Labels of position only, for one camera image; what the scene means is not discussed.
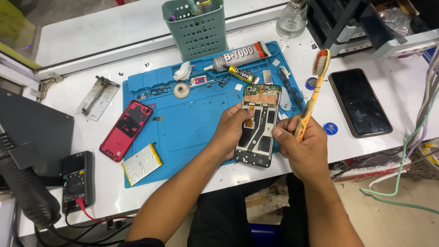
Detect pink white card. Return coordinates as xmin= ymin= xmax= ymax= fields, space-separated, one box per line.
xmin=190 ymin=74 xmax=208 ymax=87

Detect wire basket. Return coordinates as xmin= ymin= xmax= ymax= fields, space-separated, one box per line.
xmin=401 ymin=138 xmax=439 ymax=181

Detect person's left hand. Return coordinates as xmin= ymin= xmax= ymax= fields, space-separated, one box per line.
xmin=207 ymin=102 xmax=256 ymax=162

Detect red phone back cover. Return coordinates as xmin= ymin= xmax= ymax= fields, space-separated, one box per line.
xmin=99 ymin=100 xmax=154 ymax=163

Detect dark grey board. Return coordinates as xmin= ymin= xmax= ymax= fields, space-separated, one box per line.
xmin=0 ymin=87 xmax=75 ymax=188

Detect black screwdriver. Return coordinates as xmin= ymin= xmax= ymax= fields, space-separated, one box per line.
xmin=277 ymin=70 xmax=305 ymax=111

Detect black drawer organiser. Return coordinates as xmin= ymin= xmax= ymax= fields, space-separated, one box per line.
xmin=306 ymin=0 xmax=439 ymax=61

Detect teal perforated basket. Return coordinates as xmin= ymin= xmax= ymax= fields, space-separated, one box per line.
xmin=161 ymin=0 xmax=229 ymax=62

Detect black multimeter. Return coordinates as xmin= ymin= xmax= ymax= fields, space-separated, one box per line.
xmin=61 ymin=150 xmax=96 ymax=215

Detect metal clamp fixture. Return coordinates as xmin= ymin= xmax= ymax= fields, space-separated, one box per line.
xmin=76 ymin=75 xmax=121 ymax=121

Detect red probe lead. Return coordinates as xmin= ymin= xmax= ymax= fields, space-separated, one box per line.
xmin=75 ymin=197 xmax=136 ymax=224

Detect metal hinge bracket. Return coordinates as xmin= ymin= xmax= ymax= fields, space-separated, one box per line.
xmin=30 ymin=72 xmax=64 ymax=99

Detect person's black trousers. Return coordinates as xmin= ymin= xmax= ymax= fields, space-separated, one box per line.
xmin=187 ymin=173 xmax=310 ymax=247

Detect crumpled white tissue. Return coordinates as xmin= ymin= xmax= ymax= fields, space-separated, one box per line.
xmin=172 ymin=61 xmax=193 ymax=82

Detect black hot air gun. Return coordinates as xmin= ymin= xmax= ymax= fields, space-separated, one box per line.
xmin=0 ymin=123 xmax=62 ymax=231

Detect bundle of grey cables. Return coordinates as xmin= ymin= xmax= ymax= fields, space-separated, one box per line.
xmin=406 ymin=43 xmax=439 ymax=158

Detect small yellow glue tube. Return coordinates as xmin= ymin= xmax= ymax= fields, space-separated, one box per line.
xmin=228 ymin=65 xmax=256 ymax=85

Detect orange toothbrush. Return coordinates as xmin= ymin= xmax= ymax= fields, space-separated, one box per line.
xmin=294 ymin=49 xmax=331 ymax=143

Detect clear glass bottle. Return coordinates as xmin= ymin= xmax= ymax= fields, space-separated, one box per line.
xmin=276 ymin=0 xmax=308 ymax=38

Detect black cables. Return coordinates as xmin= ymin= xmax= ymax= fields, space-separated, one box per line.
xmin=12 ymin=202 xmax=135 ymax=247

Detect silver phone battery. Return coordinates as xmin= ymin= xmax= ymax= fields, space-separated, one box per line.
xmin=121 ymin=143 xmax=164 ymax=187

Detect white tape roll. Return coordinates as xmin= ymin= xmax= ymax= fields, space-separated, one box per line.
xmin=173 ymin=82 xmax=190 ymax=99

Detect green cable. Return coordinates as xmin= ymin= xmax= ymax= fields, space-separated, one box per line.
xmin=359 ymin=87 xmax=439 ymax=215

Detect person's right hand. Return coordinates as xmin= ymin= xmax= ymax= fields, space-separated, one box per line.
xmin=272 ymin=115 xmax=330 ymax=183

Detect blue stool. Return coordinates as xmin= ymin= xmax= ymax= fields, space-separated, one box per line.
xmin=248 ymin=223 xmax=282 ymax=247

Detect black sim tray frame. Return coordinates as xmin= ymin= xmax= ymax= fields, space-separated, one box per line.
xmin=150 ymin=86 xmax=172 ymax=96

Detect black smartphone with brown case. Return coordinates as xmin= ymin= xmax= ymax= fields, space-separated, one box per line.
xmin=328 ymin=68 xmax=394 ymax=139

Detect large grey glue tube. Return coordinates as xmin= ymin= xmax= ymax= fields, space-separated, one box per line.
xmin=203 ymin=41 xmax=272 ymax=73

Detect blue silicone repair mat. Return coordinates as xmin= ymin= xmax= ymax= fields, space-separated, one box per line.
xmin=122 ymin=40 xmax=306 ymax=189

